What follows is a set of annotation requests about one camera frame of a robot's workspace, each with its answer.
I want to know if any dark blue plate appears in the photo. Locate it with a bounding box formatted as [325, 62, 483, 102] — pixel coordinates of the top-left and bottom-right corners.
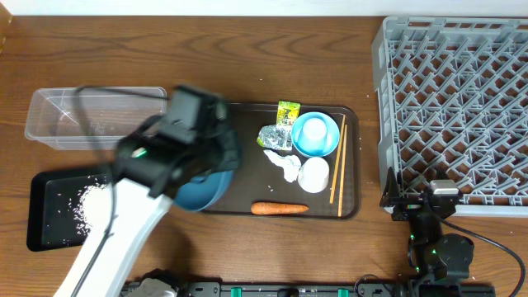
[173, 171, 234, 212]

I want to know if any white rice pile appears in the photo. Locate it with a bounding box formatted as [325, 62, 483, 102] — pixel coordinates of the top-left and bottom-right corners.
[52, 175, 111, 245]

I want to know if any orange carrot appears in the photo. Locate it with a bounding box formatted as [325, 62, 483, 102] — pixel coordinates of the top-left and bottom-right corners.
[251, 202, 309, 215]

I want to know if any white cup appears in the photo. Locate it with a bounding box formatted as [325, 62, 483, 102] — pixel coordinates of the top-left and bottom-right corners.
[297, 157, 329, 194]

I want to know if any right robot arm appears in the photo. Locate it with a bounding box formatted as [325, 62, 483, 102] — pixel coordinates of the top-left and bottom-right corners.
[379, 168, 474, 282]

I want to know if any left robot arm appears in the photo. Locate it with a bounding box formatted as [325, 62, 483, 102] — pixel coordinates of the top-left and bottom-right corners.
[56, 115, 240, 296]

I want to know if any grey dishwasher rack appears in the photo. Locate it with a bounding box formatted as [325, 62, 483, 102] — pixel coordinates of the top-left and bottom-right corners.
[371, 16, 527, 218]

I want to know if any clear plastic bin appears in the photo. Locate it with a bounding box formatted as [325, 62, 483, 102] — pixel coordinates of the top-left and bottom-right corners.
[25, 87, 167, 150]

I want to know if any black tray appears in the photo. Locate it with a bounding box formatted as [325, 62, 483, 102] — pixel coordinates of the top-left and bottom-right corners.
[26, 167, 110, 252]

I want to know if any crumpled white tissue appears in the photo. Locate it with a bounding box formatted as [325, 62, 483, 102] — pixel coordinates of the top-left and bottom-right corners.
[263, 149, 301, 183]

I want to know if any brown serving tray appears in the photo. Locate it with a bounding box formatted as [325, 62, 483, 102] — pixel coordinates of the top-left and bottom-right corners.
[203, 103, 361, 220]

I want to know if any green snack wrapper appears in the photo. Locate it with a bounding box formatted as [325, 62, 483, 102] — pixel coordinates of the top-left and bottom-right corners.
[257, 101, 301, 151]

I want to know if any light blue bowl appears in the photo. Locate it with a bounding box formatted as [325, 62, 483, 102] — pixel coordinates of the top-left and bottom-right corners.
[291, 111, 341, 158]

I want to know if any light blue cup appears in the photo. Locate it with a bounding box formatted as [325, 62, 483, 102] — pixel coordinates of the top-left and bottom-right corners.
[299, 118, 327, 145]

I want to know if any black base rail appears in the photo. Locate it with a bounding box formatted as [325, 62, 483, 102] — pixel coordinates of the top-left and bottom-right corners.
[121, 280, 496, 297]

